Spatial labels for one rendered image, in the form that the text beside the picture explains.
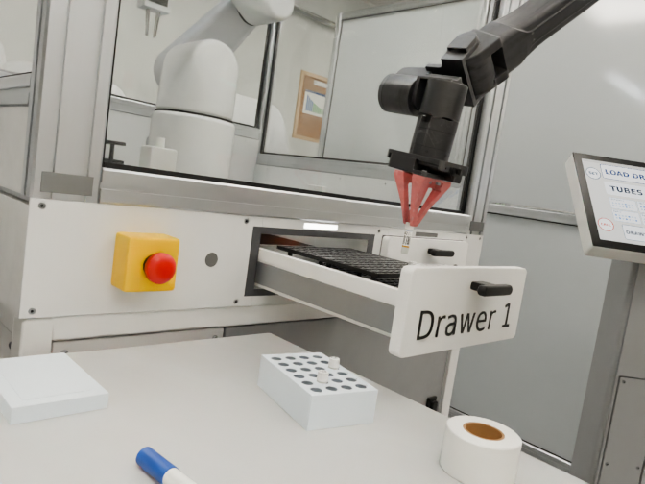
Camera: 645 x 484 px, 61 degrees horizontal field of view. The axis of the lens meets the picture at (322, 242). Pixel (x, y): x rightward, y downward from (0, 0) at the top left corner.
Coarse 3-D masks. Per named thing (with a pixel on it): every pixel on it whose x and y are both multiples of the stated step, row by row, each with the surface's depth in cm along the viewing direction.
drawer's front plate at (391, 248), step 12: (384, 240) 108; (396, 240) 109; (420, 240) 114; (432, 240) 117; (444, 240) 121; (384, 252) 108; (396, 252) 109; (408, 252) 112; (420, 252) 115; (456, 252) 124; (456, 264) 125
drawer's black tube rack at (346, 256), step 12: (288, 252) 89; (300, 252) 87; (312, 252) 89; (324, 252) 91; (336, 252) 94; (348, 252) 97; (360, 252) 99; (324, 264) 97; (336, 264) 81; (348, 264) 81; (360, 264) 83; (372, 264) 85; (384, 264) 86; (396, 264) 89; (360, 276) 89
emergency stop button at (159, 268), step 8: (152, 256) 68; (160, 256) 69; (168, 256) 69; (152, 264) 68; (160, 264) 68; (168, 264) 69; (152, 272) 68; (160, 272) 69; (168, 272) 69; (152, 280) 69; (160, 280) 69; (168, 280) 70
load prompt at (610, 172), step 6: (606, 168) 148; (612, 168) 149; (618, 168) 149; (624, 168) 149; (630, 168) 149; (606, 174) 147; (612, 174) 147; (618, 174) 148; (624, 174) 148; (630, 174) 148; (636, 174) 148; (642, 174) 149; (618, 180) 146; (624, 180) 147; (630, 180) 147; (636, 180) 147; (642, 180) 147
